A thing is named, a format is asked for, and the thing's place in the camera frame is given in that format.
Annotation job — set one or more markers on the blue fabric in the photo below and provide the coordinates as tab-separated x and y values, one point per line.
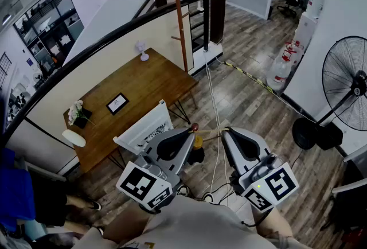
14	184

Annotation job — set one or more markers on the white flowers in pot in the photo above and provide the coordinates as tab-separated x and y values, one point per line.
75	110

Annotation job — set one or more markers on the black metal balustrade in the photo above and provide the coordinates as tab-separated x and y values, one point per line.
4	67

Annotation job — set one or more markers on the white box appliance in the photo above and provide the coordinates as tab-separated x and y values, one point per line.
305	28

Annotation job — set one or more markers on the person's right forearm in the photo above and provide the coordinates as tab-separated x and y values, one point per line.
275	222

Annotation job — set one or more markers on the small white desk fan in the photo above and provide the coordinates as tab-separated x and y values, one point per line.
142	52

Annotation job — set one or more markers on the person's right sneaker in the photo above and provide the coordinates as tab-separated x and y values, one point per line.
207	197

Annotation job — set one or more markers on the person's left forearm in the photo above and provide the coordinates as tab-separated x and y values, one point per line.
126	225

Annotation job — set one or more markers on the wooden table with black legs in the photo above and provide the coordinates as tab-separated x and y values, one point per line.
143	84

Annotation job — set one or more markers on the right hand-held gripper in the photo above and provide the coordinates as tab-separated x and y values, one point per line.
281	182

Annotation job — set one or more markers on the wooden coat stand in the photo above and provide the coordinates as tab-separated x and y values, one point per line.
180	21

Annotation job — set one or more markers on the clear water jug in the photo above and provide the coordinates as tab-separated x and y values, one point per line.
279	73
294	51

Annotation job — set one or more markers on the black box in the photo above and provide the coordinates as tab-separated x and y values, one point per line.
331	136

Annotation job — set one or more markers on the black picture frame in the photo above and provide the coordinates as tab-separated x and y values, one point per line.
117	103

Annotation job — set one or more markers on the black framed glass partition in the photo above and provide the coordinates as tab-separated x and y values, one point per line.
48	21

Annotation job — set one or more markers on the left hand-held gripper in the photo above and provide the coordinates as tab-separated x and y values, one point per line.
137	182

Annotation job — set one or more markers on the white oval vase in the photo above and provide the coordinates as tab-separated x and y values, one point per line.
74	138

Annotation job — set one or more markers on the black pedestal floor fan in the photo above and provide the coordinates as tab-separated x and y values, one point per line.
344	81

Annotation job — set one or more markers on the person's white shirt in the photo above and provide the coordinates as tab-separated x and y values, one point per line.
195	225

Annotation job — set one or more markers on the person's left sneaker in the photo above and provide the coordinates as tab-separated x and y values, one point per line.
182	190

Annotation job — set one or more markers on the white desk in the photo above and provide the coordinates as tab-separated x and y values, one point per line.
352	186

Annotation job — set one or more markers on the black square vase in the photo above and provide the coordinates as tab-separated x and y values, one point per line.
83	120

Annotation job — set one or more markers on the person's sneaker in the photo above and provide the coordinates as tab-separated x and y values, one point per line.
182	190
207	197

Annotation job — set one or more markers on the blue wall sign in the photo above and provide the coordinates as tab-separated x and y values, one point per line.
29	62

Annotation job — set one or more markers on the round pendant ceiling lamp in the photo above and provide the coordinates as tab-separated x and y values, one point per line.
6	19

